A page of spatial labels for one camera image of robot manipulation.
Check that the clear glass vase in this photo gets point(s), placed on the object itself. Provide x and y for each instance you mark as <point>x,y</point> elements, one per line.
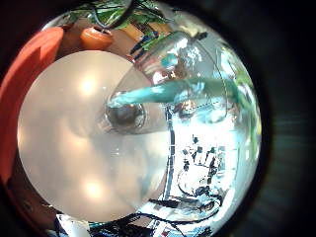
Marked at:
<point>128,117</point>

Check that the orange chair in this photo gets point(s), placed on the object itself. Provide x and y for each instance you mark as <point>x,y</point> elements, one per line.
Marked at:
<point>23,82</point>

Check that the terracotta plant pot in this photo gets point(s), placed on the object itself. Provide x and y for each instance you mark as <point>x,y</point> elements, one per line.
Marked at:
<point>95,39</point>

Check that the green leafy plant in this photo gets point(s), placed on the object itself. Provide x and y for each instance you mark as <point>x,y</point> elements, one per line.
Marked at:
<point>112,15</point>

